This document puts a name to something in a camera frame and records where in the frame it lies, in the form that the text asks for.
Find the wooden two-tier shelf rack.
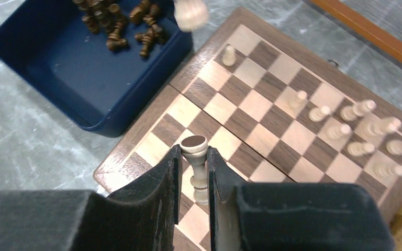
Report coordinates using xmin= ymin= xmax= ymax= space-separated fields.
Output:
xmin=312 ymin=0 xmax=402 ymax=65

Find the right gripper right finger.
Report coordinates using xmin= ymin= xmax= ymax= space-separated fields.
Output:
xmin=206 ymin=147 xmax=395 ymax=250

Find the dark chess pieces pile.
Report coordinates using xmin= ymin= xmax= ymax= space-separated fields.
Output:
xmin=73 ymin=0 xmax=170 ymax=59

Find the light pawn on board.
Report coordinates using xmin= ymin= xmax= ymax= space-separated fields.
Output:
xmin=221 ymin=44 xmax=236 ymax=66

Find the wooden chess board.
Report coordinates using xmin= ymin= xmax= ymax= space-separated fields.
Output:
xmin=93 ymin=8 xmax=402 ymax=250

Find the blue metal tin tray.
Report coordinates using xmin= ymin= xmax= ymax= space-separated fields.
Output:
xmin=0 ymin=1 xmax=193 ymax=138

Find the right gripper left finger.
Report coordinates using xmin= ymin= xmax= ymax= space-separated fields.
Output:
xmin=0 ymin=145 xmax=182 ymax=250

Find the light queen chess piece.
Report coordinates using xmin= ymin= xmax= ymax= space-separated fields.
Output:
xmin=180 ymin=135 xmax=208 ymax=204

